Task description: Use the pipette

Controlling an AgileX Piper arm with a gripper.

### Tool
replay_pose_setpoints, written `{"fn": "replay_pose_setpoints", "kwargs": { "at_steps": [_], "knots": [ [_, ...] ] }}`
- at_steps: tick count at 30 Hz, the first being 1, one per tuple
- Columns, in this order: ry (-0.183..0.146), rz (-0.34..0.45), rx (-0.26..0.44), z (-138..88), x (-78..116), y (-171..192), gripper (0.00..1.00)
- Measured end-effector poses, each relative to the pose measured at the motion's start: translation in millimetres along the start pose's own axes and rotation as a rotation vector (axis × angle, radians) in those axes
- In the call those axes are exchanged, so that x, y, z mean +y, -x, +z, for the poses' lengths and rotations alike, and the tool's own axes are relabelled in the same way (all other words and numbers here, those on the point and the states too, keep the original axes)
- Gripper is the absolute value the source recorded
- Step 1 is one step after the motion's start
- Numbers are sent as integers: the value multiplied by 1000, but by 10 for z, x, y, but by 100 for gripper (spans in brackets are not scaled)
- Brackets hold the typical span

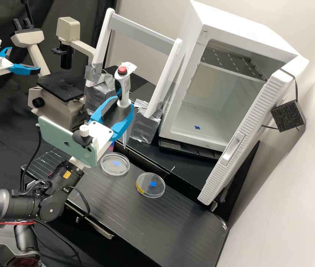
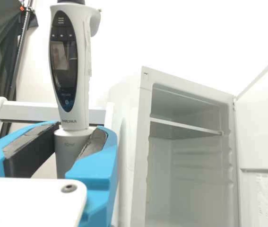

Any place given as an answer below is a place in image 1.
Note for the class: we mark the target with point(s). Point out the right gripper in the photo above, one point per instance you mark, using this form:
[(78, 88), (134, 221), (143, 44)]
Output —
[(100, 136)]

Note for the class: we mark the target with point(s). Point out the pipette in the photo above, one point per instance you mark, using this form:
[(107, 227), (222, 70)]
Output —
[(122, 91)]

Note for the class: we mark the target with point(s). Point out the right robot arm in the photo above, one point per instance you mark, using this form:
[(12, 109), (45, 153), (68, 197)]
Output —
[(29, 204)]

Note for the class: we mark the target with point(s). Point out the white pipette stand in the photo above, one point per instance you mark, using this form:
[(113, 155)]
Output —
[(143, 34)]

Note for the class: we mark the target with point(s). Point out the petri dish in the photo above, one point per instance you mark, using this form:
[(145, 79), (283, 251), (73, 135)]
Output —
[(115, 165)]

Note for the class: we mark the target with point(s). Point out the cream microscope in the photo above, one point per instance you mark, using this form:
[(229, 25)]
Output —
[(54, 103)]

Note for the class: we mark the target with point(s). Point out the incubator door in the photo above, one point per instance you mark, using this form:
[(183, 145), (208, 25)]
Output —
[(246, 139)]

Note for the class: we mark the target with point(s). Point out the white incubator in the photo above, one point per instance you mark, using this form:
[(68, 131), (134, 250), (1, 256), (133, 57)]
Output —
[(229, 33)]

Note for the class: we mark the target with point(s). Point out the right wrist camera phone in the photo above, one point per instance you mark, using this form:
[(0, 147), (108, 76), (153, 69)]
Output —
[(58, 137)]

